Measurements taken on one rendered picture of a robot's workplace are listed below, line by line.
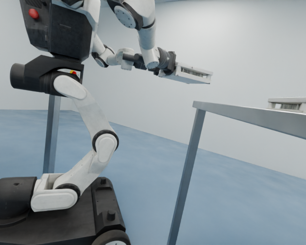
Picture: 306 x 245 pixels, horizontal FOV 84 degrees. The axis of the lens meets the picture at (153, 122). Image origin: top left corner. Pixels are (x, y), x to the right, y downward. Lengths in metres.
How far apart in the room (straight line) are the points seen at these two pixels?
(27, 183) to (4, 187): 0.09
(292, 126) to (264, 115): 0.07
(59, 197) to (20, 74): 0.60
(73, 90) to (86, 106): 0.09
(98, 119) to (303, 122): 0.82
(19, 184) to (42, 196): 0.13
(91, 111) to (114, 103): 3.68
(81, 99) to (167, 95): 3.06
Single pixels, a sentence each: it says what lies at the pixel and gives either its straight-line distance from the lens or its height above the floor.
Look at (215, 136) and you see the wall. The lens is 3.58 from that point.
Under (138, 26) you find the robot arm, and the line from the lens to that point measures 0.61.
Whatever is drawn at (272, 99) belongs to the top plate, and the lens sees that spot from 0.92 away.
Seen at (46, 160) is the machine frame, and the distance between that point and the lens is 1.68.
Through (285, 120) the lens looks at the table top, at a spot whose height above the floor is 0.88.
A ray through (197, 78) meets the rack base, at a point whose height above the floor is 1.02.
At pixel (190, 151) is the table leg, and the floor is 0.63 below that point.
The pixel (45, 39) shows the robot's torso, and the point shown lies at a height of 1.03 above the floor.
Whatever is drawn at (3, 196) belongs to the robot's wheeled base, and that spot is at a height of 0.31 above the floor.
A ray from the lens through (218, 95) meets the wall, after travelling 3.55.
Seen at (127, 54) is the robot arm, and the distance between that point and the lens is 1.03.
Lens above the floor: 0.88
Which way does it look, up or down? 9 degrees down
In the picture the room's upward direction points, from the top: 10 degrees clockwise
